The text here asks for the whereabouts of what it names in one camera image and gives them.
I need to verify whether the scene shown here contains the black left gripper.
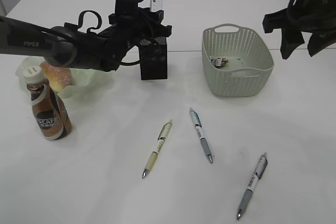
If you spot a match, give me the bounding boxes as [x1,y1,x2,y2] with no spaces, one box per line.
[99,8,172,59]

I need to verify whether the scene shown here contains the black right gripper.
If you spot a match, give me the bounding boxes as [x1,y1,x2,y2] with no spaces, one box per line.
[262,0,335,60]

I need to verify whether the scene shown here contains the paper ball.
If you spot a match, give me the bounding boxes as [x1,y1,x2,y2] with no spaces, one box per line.
[209,57,223,68]
[220,57,228,66]

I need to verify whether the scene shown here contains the golden sugared bread roll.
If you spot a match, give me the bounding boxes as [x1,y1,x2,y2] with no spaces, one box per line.
[39,61,72,93]

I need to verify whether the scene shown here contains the grey white ballpoint pen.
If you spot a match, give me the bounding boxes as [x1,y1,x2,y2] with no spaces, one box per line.
[236,152,268,220]

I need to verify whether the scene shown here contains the brown Nescafe coffee bottle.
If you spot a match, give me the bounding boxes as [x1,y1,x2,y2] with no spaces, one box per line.
[23,66,71,141]

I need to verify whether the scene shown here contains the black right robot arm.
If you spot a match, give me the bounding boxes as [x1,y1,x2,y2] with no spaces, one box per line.
[262,0,335,59]

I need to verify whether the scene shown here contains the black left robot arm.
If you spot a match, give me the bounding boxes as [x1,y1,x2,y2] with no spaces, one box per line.
[1,7,172,72]

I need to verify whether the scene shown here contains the black square pen holder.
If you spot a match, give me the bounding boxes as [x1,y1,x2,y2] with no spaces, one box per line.
[139,37,168,80]

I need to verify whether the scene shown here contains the green plastic woven basket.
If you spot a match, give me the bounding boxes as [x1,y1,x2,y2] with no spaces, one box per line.
[202,24,274,97]

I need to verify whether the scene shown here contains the pale green wavy glass plate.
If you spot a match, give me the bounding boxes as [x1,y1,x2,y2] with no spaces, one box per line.
[15,56,95,98]

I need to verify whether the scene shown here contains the blue grey ballpoint pen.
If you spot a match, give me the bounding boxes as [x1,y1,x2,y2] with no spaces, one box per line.
[189,108,213,164]

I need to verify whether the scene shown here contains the cream green ballpoint pen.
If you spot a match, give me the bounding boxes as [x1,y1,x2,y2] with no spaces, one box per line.
[142,120,173,179]

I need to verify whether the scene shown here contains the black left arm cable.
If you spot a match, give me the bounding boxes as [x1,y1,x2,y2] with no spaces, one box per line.
[77,10,103,35]

